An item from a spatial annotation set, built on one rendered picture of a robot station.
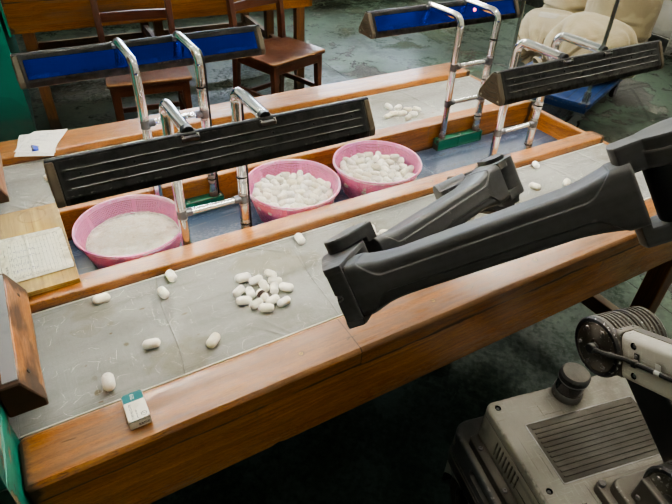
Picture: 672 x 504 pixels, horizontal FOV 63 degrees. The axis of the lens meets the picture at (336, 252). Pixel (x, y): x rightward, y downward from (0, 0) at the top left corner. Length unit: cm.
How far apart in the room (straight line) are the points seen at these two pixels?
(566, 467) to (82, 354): 103
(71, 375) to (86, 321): 14
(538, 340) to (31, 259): 176
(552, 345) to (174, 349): 157
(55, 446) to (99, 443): 7
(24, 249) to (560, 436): 128
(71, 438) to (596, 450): 107
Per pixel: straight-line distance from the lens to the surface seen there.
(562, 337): 234
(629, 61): 175
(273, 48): 361
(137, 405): 99
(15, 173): 181
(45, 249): 139
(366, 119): 116
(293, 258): 130
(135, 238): 142
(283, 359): 104
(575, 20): 435
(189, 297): 122
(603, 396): 153
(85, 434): 101
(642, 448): 147
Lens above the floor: 155
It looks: 38 degrees down
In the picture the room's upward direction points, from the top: 3 degrees clockwise
